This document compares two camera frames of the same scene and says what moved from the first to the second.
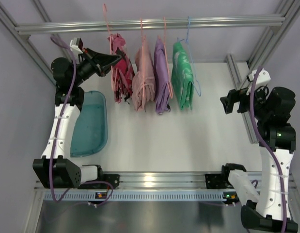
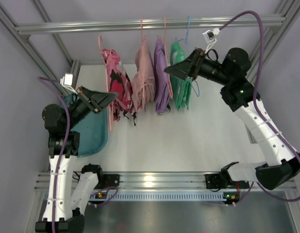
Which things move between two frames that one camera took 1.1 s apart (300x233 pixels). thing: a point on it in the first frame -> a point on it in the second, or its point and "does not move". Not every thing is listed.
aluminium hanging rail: x=201 y=24 does not move
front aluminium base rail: x=144 y=182 does not move
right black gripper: x=235 y=100 -> x=196 y=65
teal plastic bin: x=89 y=135 does not move
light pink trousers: x=142 y=85 does not move
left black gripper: x=93 y=62 -> x=89 y=100
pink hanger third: x=168 y=84 does not move
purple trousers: x=162 y=91 does not move
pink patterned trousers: x=123 y=72 -> x=118 y=82
